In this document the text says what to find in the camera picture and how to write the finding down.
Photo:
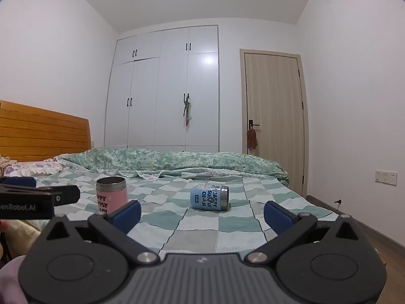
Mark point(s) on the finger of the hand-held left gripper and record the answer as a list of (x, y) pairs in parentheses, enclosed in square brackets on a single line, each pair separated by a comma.
[(63, 195), (19, 182)]

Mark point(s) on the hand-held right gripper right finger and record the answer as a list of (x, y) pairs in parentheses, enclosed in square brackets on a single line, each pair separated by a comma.
[(277, 217)]

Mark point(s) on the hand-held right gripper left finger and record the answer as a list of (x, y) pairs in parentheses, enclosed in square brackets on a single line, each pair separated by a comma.
[(128, 217)]

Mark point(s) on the blue printed metal cup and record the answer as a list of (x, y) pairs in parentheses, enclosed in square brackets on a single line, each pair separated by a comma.
[(207, 198)]

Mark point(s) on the pink printed metal cup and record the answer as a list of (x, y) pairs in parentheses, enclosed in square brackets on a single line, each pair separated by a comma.
[(111, 198)]

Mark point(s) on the purple floral pillow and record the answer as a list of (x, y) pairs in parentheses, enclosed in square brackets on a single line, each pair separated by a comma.
[(34, 167)]

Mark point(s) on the cream cloth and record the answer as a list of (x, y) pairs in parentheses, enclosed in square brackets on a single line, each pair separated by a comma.
[(23, 237)]

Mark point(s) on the wooden bed headboard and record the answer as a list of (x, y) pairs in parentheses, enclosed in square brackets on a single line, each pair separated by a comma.
[(41, 133)]

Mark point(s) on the green checked bed sheet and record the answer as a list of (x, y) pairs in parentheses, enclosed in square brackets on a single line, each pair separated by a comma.
[(196, 228)]

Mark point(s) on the green floral quilt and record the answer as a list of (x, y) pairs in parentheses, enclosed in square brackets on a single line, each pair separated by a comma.
[(177, 161)]

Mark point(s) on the pink clothing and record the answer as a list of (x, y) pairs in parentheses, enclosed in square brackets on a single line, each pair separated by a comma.
[(11, 281)]

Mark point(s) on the brown hanging cloth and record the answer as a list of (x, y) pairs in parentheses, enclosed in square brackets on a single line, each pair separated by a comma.
[(252, 138)]

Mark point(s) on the beige wooden door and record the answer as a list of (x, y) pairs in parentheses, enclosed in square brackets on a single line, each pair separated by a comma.
[(273, 117)]

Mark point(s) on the green hanging ornament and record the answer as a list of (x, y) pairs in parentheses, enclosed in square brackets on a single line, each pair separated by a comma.
[(187, 110)]

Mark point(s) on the white wardrobe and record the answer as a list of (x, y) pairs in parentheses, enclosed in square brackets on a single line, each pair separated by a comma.
[(158, 95)]

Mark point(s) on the white wall socket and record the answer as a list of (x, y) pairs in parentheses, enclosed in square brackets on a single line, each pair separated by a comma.
[(386, 177)]

